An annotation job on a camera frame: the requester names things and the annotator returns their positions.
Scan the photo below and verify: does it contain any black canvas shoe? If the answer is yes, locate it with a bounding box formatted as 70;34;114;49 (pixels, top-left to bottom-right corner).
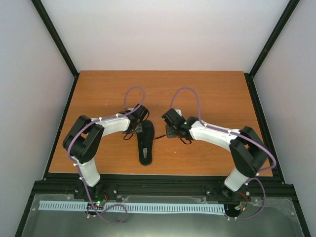
136;120;155;166

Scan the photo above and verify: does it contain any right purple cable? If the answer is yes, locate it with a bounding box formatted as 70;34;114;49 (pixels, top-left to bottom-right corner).
170;86;277;221

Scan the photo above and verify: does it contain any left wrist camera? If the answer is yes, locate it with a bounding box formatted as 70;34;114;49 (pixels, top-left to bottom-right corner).
124;108;134;114

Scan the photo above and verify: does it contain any left black frame post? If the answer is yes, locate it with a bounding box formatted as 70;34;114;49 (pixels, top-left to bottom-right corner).
31;0;79;78

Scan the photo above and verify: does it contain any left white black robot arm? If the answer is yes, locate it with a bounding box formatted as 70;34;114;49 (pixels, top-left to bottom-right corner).
62;104;149;199

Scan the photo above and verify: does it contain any purple cable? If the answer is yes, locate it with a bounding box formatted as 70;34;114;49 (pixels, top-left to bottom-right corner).
170;86;277;221
67;85;146;225

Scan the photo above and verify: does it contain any right black frame post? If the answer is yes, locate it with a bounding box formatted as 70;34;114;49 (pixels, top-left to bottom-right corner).
248;0;301;77

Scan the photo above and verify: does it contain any black frame post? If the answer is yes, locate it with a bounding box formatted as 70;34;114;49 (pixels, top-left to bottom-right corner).
248;0;301;77
31;0;79;78

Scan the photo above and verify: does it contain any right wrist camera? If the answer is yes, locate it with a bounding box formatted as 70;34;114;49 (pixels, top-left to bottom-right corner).
174;109;182;116

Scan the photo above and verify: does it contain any light blue slotted cable duct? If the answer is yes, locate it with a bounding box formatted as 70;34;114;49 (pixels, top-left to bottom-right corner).
38;200;225;215

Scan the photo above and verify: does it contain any left green-lit circuit board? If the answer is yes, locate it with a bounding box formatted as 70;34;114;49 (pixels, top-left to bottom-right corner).
87;199;106;210

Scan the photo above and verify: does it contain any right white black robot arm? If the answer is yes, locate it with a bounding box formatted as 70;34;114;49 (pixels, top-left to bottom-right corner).
161;108;268;200

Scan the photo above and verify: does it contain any black shoelace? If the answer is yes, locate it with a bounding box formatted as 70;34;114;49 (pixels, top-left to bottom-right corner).
123;132;166;142

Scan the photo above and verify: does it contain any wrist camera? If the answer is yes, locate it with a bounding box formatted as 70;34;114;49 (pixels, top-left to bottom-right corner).
124;108;134;114
174;109;182;116

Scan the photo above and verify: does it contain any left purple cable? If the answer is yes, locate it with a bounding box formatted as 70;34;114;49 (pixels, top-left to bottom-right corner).
67;85;146;225

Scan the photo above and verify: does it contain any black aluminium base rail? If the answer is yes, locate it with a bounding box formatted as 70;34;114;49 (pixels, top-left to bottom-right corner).
31;173;298;203

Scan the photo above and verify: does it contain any right small circuit board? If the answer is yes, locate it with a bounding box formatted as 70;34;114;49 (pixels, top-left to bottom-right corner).
234;201;248;212

